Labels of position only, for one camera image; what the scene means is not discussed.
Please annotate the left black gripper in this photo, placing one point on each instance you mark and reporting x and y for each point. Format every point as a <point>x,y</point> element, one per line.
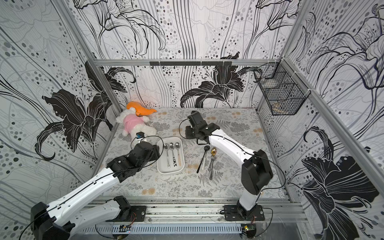
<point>155,153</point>

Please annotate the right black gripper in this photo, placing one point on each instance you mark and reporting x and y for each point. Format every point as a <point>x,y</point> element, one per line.
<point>194,120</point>

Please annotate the spoon with white handle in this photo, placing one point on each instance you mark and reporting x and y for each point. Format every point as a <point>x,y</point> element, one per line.
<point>166,148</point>

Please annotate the spoon with beige handle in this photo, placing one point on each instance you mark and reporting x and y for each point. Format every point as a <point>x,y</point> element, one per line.
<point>178,147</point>

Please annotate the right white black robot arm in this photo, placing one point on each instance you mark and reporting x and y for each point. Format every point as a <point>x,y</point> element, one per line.
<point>256,170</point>

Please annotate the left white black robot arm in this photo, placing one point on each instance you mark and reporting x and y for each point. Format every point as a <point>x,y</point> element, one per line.
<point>66,216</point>

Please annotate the black spoon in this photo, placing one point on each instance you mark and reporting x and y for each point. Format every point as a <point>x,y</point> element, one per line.
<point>206,149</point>

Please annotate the white rectangular storage tray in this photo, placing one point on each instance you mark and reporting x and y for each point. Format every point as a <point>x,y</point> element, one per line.
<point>162,161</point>

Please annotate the plain silver spoon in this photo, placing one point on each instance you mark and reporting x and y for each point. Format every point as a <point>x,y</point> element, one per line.
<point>211,167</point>

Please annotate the white teddy bear pink shirt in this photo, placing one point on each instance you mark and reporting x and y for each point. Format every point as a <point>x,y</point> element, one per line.
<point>133,124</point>

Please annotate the orange plush toy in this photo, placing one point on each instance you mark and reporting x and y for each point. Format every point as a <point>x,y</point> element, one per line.
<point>140,110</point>

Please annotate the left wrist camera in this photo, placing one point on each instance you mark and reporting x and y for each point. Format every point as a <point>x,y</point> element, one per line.
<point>140,135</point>

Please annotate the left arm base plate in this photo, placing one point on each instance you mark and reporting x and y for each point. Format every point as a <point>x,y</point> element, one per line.
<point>131,214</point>

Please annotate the black bar on rail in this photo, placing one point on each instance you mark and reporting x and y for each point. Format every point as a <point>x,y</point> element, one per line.
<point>190,63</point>

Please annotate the white slotted cable duct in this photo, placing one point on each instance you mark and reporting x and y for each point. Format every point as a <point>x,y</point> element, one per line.
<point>162,229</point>

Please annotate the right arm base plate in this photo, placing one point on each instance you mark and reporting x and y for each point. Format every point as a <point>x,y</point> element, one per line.
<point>233,213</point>

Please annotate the black wire basket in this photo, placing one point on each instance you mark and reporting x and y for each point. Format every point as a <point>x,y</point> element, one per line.
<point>283,96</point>

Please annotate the aluminium front rail frame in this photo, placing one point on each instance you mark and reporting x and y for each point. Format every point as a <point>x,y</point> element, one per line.
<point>208,211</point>

